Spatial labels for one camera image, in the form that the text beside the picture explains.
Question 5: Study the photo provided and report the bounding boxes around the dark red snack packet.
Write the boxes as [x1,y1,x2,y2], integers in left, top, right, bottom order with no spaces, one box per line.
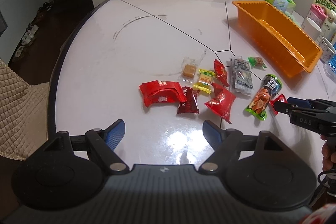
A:
[177,86,201,114]

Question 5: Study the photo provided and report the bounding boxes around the green tube snack packet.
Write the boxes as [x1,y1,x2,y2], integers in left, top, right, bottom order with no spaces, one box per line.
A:
[245,74,282,121]

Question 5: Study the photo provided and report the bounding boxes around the small red packet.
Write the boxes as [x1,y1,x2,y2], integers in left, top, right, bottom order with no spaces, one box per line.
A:
[214,59,230,87]

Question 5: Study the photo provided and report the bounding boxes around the red chip packet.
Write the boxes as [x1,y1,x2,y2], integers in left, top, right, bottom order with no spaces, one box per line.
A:
[205,83,236,124]

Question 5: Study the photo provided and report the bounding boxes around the tiny red candy packet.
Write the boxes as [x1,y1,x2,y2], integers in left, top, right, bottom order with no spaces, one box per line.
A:
[269,93,288,115]

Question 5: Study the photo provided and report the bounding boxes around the clear toothpick box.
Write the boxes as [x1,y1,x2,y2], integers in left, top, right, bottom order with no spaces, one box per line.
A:
[323,59,336,83]

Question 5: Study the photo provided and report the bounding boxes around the clear wrapped brown cake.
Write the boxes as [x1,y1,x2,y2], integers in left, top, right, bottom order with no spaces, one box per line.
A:
[181,57,203,83]

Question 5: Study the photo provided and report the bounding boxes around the grey silver snack packet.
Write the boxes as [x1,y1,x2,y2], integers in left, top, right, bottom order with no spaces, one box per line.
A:
[230,57,253,96]

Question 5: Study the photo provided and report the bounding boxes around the person's right hand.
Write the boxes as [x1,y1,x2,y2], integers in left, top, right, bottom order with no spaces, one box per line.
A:
[322,143,336,171]

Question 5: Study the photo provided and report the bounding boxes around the patterned mug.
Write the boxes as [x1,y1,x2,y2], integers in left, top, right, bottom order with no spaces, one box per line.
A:
[318,37,336,63]

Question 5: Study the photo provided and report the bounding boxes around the small green candy packet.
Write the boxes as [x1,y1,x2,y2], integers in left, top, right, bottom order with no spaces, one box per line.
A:
[248,57,267,69]

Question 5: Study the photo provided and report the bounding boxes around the orange plastic tray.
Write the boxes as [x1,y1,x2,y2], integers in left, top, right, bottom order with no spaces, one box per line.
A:
[232,1,322,78]

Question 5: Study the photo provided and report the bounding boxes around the green cloth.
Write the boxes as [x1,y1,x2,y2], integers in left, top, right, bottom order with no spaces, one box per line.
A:
[285,11,299,26]

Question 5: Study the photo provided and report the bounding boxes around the pink lidded cup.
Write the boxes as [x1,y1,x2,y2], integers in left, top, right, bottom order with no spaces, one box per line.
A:
[306,4,327,27]

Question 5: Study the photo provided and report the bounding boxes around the large red snack packet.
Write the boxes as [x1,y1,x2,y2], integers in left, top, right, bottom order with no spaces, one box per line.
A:
[139,80,186,107]

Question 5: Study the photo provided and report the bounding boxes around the white miffy bottle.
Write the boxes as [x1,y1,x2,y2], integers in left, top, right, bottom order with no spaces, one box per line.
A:
[317,11,335,43]

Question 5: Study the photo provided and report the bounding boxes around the grey phone stand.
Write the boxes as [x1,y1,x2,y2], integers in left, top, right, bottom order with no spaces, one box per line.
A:
[273,0,288,13]

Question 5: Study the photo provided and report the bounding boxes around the white mug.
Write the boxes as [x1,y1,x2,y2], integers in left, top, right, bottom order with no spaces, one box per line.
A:
[301,18,322,41]

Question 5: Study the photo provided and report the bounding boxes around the quilted beige chair near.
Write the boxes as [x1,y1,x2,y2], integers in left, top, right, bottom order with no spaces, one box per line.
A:
[0,61,49,161]

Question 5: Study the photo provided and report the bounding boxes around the yellow candy packet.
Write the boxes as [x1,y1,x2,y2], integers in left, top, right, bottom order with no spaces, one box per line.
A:
[193,69,216,94]

